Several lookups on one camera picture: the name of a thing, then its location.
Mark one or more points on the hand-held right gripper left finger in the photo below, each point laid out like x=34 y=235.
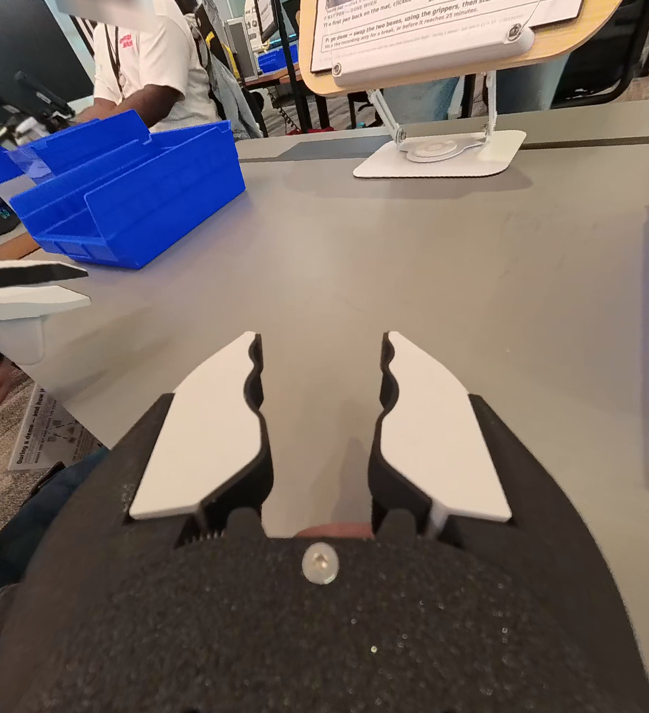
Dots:
x=202 y=434

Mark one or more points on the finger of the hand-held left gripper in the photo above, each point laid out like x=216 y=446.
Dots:
x=24 y=274
x=29 y=301

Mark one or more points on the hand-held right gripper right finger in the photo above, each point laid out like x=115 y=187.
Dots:
x=436 y=434

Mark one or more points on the printed floor sheet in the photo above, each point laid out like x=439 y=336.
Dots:
x=51 y=429

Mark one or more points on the white document stand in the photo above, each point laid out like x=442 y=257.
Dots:
x=430 y=161

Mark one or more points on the dark grey desk mat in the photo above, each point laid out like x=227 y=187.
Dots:
x=330 y=149

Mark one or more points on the printed instruction sheet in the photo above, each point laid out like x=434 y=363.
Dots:
x=441 y=33

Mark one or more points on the black office chair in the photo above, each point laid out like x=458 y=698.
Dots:
x=597 y=55

